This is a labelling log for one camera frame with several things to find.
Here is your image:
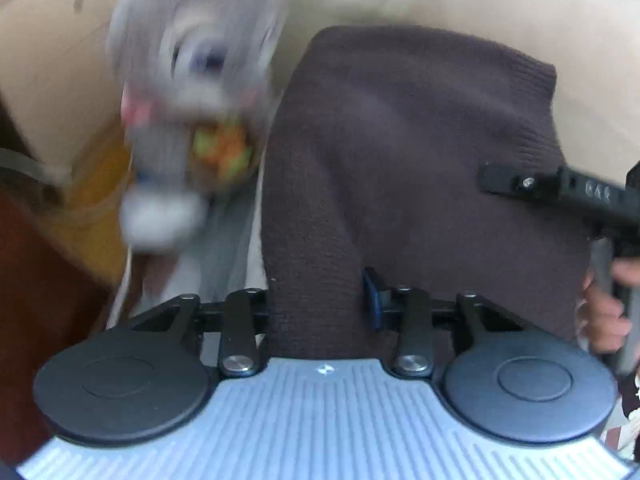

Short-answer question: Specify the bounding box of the dark brown cable-knit sweater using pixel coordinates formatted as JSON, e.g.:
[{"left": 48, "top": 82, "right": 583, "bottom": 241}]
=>
[{"left": 262, "top": 26, "right": 589, "bottom": 359}]

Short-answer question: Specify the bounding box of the person's right hand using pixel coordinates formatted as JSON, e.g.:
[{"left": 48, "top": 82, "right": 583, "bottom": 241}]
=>
[{"left": 576, "top": 270, "right": 632, "bottom": 354}]

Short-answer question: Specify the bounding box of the folded white sweater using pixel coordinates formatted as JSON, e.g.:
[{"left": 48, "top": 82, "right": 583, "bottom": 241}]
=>
[{"left": 245, "top": 167, "right": 268, "bottom": 289}]

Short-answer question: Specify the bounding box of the folded grey sweater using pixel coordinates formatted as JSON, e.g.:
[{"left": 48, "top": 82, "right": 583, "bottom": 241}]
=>
[{"left": 137, "top": 186, "right": 256, "bottom": 312}]

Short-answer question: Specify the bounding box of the red wooden drawer cabinet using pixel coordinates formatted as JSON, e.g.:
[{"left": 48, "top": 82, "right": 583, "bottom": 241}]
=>
[{"left": 0, "top": 94, "right": 126, "bottom": 466}]

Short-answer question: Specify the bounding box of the grey plush bunny toy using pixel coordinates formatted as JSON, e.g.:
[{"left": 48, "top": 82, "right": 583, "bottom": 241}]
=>
[{"left": 106, "top": 0, "right": 284, "bottom": 252}]

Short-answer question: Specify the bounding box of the cream cabinet behind bunny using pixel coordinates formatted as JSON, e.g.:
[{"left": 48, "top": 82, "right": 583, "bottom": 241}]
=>
[{"left": 1, "top": 0, "right": 120, "bottom": 183}]

